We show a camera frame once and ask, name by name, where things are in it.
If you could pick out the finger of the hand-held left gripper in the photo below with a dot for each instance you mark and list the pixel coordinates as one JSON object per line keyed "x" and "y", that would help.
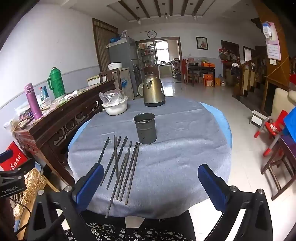
{"x": 8, "y": 156}
{"x": 24, "y": 167}

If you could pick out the clear plastic cup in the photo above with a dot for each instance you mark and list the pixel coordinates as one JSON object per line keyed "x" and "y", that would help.
{"x": 47, "y": 100}

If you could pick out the dark wooden stool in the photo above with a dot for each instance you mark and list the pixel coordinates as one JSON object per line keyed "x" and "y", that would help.
{"x": 284, "y": 162}

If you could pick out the gold electric kettle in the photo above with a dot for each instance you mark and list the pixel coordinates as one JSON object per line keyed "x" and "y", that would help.
{"x": 153, "y": 92}

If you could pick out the straw-coloured woven sack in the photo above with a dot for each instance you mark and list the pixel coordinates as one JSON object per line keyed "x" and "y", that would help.
{"x": 32, "y": 185}

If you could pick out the white chest freezer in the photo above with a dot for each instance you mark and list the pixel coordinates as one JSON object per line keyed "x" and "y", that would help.
{"x": 93, "y": 81}

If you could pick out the small white refrigerator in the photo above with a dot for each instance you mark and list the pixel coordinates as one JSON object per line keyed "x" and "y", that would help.
{"x": 126, "y": 81}

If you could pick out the purple vacuum bottle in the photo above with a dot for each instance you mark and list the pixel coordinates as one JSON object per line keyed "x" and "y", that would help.
{"x": 33, "y": 102}

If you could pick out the brown door curtain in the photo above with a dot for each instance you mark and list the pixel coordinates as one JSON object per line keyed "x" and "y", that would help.
{"x": 104, "y": 44}

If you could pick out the green thermos jug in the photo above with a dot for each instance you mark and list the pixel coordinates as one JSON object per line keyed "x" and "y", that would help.
{"x": 57, "y": 85}

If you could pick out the grey refrigerator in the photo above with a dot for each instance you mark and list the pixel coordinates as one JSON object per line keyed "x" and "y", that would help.
{"x": 120, "y": 53}

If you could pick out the dark metal chopstick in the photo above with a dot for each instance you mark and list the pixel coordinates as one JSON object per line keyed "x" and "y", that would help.
{"x": 112, "y": 157}
{"x": 115, "y": 187}
{"x": 133, "y": 171}
{"x": 104, "y": 150}
{"x": 118, "y": 160}
{"x": 124, "y": 166}
{"x": 129, "y": 169}
{"x": 115, "y": 157}

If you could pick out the dark wooden side table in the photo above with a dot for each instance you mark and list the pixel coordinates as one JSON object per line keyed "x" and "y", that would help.
{"x": 201, "y": 68}

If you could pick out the white crumpled tissue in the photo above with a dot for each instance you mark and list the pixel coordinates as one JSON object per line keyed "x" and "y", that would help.
{"x": 70, "y": 95}

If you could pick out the beige armchair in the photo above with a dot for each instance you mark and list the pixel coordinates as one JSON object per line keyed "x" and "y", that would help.
{"x": 281, "y": 99}

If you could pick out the white rice cooker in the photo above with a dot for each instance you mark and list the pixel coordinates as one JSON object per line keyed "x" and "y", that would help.
{"x": 115, "y": 66}

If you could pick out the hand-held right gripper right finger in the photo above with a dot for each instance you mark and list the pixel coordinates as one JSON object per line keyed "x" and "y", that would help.
{"x": 211, "y": 185}

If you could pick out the framed wall picture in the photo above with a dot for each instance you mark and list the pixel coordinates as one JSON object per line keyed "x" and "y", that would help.
{"x": 202, "y": 43}

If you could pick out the dark carved wooden bench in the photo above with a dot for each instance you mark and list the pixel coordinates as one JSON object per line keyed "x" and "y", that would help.
{"x": 57, "y": 122}

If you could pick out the round wall clock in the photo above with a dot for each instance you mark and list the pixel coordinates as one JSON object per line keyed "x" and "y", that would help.
{"x": 152, "y": 34}

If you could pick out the grey tablecloth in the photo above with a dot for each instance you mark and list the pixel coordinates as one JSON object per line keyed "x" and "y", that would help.
{"x": 173, "y": 150}

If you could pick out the person's floral pants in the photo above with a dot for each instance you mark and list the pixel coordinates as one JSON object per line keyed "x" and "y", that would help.
{"x": 129, "y": 234}

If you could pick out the red gift box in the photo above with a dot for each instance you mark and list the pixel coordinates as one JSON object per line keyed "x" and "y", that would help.
{"x": 13, "y": 160}

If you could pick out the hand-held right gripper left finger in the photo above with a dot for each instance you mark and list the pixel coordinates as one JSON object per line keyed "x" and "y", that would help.
{"x": 90, "y": 185}

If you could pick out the glass shelf cabinet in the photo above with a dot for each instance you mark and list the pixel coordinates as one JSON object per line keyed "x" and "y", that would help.
{"x": 145, "y": 58}

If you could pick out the clear plastic bag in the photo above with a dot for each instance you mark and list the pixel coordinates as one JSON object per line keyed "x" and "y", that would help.
{"x": 113, "y": 96}

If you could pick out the pink wall calendar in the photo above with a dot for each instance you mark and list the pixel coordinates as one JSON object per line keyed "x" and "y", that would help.
{"x": 274, "y": 46}

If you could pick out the brown wooden chair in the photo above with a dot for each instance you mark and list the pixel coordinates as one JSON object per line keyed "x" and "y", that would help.
{"x": 108, "y": 75}

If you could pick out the white floor fan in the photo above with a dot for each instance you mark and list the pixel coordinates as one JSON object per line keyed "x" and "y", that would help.
{"x": 140, "y": 90}

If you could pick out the white step stool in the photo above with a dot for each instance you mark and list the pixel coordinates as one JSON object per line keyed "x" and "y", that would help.
{"x": 256, "y": 118}

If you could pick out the clear plastic water bottle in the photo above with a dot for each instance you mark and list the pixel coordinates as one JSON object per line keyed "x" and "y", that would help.
{"x": 41, "y": 95}

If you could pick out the white plastic basin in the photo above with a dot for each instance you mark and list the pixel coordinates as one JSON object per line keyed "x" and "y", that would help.
{"x": 115, "y": 109}

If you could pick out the red plastic child chair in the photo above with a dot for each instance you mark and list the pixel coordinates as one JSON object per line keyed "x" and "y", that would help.
{"x": 274, "y": 127}

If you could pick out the grey metal chopstick holder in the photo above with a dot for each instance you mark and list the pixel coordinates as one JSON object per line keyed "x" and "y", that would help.
{"x": 145, "y": 132}

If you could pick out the blue table mat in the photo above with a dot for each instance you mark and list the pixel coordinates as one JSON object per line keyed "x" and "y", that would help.
{"x": 222, "y": 118}

